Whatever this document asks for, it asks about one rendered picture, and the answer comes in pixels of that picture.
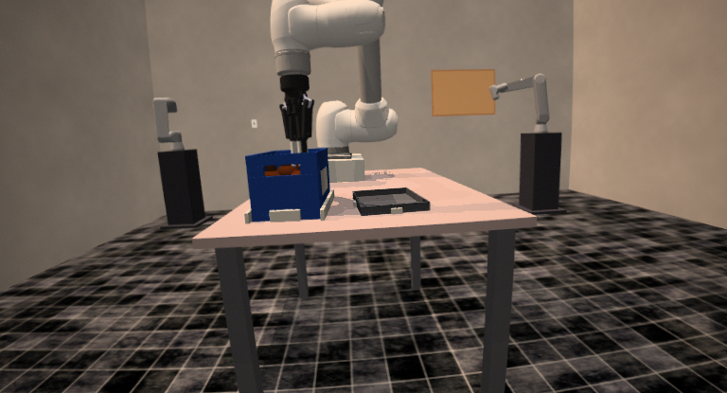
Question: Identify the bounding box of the blue divided crate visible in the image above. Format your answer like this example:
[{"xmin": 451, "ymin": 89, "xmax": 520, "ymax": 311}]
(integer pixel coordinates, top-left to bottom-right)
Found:
[{"xmin": 245, "ymin": 148, "xmax": 330, "ymax": 222}]

